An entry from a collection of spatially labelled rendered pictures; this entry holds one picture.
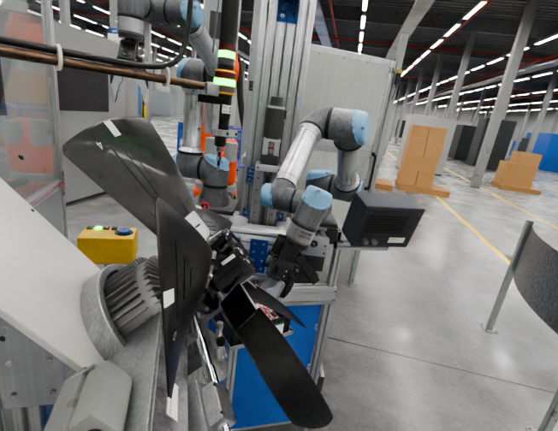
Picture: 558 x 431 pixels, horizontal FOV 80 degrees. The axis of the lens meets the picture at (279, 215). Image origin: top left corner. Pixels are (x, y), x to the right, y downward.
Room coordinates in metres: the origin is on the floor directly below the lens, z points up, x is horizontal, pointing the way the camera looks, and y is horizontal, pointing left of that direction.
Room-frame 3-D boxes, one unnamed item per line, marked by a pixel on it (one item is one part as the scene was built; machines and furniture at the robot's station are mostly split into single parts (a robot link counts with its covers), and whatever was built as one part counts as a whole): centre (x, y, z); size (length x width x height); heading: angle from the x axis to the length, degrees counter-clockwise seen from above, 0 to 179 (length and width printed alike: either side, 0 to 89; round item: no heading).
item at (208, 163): (1.57, 0.34, 1.20); 0.13 x 0.12 x 0.14; 79
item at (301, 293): (1.10, 0.16, 0.82); 0.90 x 0.04 x 0.08; 107
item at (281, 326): (0.96, 0.04, 0.85); 0.22 x 0.17 x 0.07; 123
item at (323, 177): (1.59, -0.17, 1.20); 0.13 x 0.12 x 0.14; 73
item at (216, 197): (1.57, 0.33, 1.09); 0.15 x 0.15 x 0.10
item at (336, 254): (1.23, -0.25, 0.96); 0.03 x 0.03 x 0.20; 17
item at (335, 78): (2.72, -0.22, 1.10); 1.21 x 0.06 x 2.20; 107
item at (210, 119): (0.72, 0.15, 1.50); 0.09 x 0.07 x 0.10; 142
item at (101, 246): (0.98, 0.54, 1.02); 0.16 x 0.10 x 0.11; 107
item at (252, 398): (1.10, 0.16, 0.45); 0.82 x 0.02 x 0.66; 107
